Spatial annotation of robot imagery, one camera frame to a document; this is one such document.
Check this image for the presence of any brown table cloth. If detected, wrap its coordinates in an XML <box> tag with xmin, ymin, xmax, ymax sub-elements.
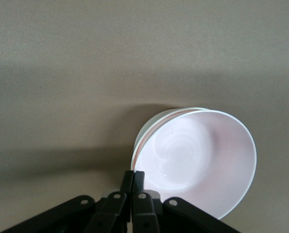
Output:
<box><xmin>0</xmin><ymin>0</ymin><xmax>289</xmax><ymax>233</ymax></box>

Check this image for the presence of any white bowl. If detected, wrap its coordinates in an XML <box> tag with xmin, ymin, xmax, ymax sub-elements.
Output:
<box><xmin>130</xmin><ymin>107</ymin><xmax>209</xmax><ymax>170</ymax></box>

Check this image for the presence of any pink bowl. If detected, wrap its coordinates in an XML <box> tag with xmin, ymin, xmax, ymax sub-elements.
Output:
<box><xmin>134</xmin><ymin>109</ymin><xmax>257</xmax><ymax>220</ymax></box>

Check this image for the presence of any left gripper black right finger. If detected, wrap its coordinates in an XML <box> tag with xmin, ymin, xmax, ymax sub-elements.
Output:
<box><xmin>131</xmin><ymin>171</ymin><xmax>242</xmax><ymax>233</ymax></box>

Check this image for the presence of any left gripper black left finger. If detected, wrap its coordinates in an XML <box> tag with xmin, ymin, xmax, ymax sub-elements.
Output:
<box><xmin>0</xmin><ymin>170</ymin><xmax>135</xmax><ymax>233</ymax></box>

